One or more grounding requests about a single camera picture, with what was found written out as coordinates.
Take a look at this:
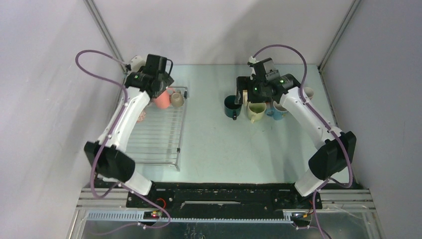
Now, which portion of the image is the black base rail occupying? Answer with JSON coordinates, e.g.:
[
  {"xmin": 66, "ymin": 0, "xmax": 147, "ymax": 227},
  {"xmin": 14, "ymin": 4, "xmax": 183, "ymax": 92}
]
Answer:
[{"xmin": 105, "ymin": 181, "xmax": 322, "ymax": 220}]

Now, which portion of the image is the salmon printed mug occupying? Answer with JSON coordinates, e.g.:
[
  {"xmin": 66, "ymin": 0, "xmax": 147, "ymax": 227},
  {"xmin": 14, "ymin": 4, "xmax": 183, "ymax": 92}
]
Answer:
[{"xmin": 304, "ymin": 87, "xmax": 315, "ymax": 101}]

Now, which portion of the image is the light green mug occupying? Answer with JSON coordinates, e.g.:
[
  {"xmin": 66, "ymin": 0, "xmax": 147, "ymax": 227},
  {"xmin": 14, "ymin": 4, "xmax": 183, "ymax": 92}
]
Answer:
[{"xmin": 246, "ymin": 102, "xmax": 267, "ymax": 123}]

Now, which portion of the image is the blue mug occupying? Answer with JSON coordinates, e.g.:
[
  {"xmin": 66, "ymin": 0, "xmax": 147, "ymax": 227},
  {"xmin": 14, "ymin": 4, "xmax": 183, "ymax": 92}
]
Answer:
[{"xmin": 265, "ymin": 101, "xmax": 289, "ymax": 120}]

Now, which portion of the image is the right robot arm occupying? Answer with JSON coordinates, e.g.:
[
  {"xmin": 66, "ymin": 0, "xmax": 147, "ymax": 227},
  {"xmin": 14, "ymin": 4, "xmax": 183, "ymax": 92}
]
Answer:
[{"xmin": 234, "ymin": 74, "xmax": 356, "ymax": 208}]

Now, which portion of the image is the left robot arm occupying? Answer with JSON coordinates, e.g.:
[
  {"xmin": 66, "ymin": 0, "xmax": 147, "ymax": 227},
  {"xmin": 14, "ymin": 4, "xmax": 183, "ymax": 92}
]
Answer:
[{"xmin": 84, "ymin": 70, "xmax": 174, "ymax": 208}]

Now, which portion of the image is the beige small mug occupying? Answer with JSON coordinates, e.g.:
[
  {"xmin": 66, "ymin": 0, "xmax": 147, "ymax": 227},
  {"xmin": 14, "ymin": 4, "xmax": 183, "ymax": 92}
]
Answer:
[{"xmin": 170, "ymin": 92, "xmax": 184, "ymax": 108}]

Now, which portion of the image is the aluminium frame rail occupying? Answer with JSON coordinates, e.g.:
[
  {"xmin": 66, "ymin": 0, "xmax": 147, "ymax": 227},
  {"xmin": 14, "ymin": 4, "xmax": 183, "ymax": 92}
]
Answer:
[{"xmin": 67, "ymin": 183, "xmax": 385, "ymax": 239}]

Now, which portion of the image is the pink patterned mug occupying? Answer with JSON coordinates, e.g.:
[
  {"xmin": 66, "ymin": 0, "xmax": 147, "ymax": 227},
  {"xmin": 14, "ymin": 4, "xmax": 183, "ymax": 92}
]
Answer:
[{"xmin": 136, "ymin": 111, "xmax": 146, "ymax": 123}]

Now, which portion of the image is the cream mug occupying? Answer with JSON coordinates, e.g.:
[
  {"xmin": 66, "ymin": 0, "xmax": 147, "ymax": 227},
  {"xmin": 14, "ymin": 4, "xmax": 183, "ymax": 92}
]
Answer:
[{"xmin": 242, "ymin": 91, "xmax": 248, "ymax": 106}]

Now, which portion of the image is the wire dish rack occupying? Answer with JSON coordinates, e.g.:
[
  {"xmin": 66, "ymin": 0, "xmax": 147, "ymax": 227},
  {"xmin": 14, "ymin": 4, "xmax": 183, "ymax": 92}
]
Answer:
[{"xmin": 125, "ymin": 86, "xmax": 189, "ymax": 171}]

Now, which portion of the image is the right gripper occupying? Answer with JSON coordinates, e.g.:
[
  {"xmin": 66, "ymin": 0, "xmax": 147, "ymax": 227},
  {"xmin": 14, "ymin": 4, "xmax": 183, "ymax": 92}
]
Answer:
[{"xmin": 235, "ymin": 76, "xmax": 271, "ymax": 104}]

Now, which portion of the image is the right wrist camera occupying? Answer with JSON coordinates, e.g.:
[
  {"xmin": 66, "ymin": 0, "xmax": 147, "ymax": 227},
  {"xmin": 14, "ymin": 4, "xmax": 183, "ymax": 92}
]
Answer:
[{"xmin": 247, "ymin": 56, "xmax": 281, "ymax": 82}]

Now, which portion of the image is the teal green mug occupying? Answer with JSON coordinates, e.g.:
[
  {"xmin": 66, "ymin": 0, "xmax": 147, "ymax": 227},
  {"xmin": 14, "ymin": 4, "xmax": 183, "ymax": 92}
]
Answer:
[{"xmin": 224, "ymin": 95, "xmax": 242, "ymax": 120}]

